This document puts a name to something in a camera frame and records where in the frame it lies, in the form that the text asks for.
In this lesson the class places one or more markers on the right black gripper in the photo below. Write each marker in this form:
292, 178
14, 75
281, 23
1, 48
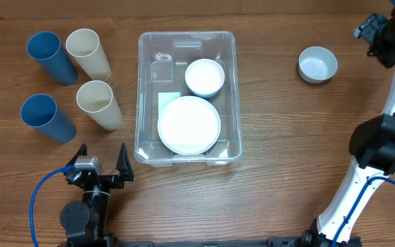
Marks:
369, 30

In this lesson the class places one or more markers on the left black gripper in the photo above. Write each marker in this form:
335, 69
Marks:
123, 166

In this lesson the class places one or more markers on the beige cup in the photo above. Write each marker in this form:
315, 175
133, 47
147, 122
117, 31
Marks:
85, 47
96, 98

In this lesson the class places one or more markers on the grey bowl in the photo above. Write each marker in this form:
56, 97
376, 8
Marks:
317, 65

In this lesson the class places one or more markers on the pink plate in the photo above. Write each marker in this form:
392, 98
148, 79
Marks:
189, 125

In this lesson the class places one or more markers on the pink bowl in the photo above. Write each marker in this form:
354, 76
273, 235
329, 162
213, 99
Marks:
204, 76

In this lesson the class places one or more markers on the light blue bowl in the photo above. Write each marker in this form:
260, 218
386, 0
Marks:
204, 95

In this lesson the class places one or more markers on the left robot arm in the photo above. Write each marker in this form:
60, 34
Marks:
85, 220

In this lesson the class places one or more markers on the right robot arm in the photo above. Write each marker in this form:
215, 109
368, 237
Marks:
372, 150

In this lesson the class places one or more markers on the blue cup lower left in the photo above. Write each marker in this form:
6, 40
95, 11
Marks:
42, 113

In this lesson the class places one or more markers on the blue cup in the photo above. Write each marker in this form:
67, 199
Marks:
46, 49
42, 113

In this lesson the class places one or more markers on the white label in bin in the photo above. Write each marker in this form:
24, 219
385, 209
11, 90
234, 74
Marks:
165, 98

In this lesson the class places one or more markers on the clear plastic storage bin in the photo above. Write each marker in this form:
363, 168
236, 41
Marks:
163, 60

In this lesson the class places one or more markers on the blue cup upper left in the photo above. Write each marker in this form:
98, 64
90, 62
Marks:
46, 49

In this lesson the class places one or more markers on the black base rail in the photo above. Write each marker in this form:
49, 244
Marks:
269, 242

